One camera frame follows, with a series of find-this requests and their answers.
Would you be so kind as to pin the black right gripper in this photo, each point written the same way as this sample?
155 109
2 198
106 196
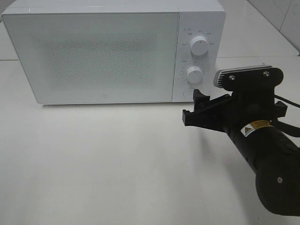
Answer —
229 114

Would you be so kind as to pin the round door release button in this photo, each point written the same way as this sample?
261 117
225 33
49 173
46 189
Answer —
188 93

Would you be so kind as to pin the white timer knob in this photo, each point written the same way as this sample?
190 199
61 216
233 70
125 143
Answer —
194 74

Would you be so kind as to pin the white microwave door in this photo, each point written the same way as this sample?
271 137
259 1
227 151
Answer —
96 58

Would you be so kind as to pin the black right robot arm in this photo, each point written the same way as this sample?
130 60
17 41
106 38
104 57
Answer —
275 160

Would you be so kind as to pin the upper white power knob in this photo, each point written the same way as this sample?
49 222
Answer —
199 45

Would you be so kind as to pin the white microwave oven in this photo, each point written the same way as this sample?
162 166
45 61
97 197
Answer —
195 17

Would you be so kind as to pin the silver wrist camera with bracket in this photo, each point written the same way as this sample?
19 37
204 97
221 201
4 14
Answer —
252 78

